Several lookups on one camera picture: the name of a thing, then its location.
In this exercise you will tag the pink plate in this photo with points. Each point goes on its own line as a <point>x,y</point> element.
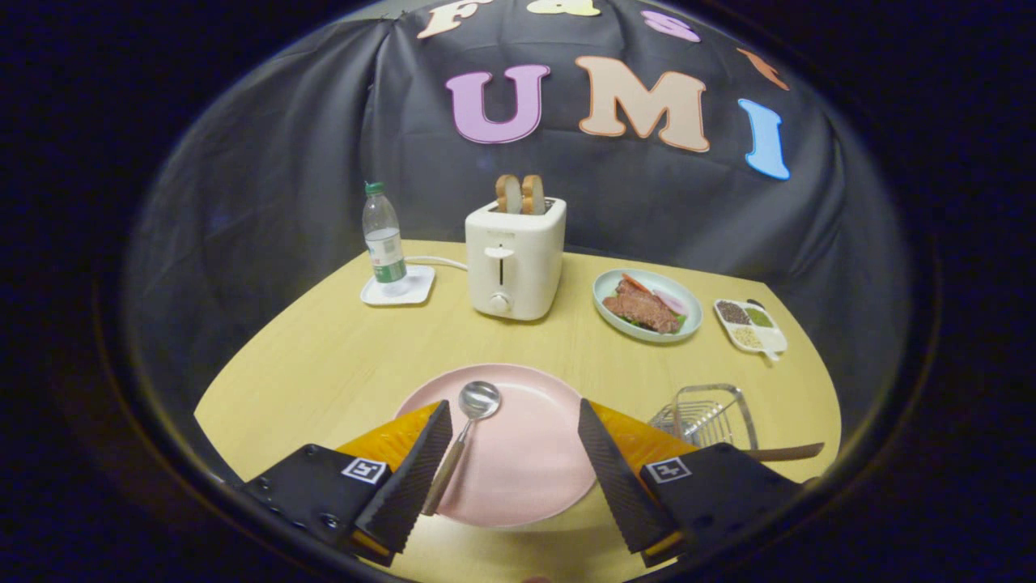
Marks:
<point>526,461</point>

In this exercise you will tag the orange carrot piece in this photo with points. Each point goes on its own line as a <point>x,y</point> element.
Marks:
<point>635,282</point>

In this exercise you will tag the pink ham slice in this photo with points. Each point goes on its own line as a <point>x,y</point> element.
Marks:
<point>673,304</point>

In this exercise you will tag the green lettuce leaf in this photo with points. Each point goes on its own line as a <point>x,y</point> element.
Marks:
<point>682,323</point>

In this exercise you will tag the clear plastic water bottle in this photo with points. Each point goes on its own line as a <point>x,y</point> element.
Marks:
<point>385,243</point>

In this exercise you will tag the white square coaster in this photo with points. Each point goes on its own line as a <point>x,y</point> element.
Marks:
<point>419,287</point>

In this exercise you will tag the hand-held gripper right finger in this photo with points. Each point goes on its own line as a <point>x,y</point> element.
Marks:
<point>615,486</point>

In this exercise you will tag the light green plate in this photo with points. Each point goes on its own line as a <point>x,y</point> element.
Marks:
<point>607,283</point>

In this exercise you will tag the white divided seasoning dish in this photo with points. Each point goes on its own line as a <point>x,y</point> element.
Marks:
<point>770,336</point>

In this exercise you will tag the brown meat slices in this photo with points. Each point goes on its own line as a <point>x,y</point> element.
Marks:
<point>639,309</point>

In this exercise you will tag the white toaster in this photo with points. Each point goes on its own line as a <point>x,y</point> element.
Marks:
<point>518,275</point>

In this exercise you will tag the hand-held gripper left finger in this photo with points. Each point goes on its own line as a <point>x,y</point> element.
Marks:
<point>413,486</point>

